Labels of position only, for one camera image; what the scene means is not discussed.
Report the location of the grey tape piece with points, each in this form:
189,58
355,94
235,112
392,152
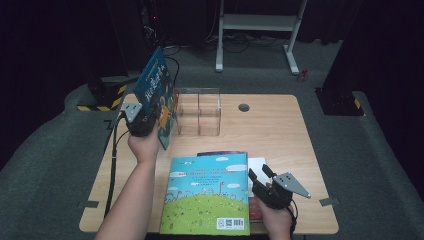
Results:
330,201
88,204

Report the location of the black yellow striped stand base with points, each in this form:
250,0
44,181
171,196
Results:
106,95

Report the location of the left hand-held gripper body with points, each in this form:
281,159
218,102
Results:
141,125

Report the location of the dark blue picture book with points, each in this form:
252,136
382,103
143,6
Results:
155,83

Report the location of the person's right hand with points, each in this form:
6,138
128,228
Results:
278,223

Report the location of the small red object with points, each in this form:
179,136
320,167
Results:
302,75

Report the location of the white red book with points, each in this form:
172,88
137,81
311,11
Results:
256,166

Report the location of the clear acrylic book rack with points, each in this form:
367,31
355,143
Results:
199,113

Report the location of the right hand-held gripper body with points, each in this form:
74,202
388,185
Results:
276,196

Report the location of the dark equipment rack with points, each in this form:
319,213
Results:
133,33

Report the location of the white metal stand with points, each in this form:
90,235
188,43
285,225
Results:
256,22

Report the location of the person's left hand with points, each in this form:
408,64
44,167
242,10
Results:
145,148

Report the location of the black floor tape mark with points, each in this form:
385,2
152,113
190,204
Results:
109,125

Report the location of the purple magazine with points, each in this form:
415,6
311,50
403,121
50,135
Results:
223,153

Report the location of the light blue green picture book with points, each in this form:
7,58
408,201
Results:
206,200

